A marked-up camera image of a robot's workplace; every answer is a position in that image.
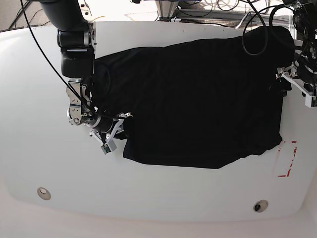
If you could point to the table grommet hole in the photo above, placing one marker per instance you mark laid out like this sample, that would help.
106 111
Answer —
260 206
43 193

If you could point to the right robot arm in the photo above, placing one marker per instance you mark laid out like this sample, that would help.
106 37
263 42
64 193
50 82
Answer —
92 85

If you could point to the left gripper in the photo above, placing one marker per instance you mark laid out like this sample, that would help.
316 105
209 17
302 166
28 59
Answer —
303 78

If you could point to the left table grommet hole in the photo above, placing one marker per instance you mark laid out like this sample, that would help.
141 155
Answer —
43 193

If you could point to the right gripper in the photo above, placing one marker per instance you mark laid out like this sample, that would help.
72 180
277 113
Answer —
105 130

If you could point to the right table grommet hole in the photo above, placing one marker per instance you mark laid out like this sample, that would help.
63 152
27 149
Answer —
260 206

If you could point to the black t-shirt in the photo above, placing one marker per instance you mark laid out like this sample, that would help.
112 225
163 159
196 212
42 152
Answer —
203 104

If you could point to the red tape rectangle marking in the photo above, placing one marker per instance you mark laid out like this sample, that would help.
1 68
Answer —
285 158

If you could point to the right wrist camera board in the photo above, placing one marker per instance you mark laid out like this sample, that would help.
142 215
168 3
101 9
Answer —
108 147

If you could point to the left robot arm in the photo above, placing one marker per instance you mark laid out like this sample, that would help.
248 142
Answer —
305 22

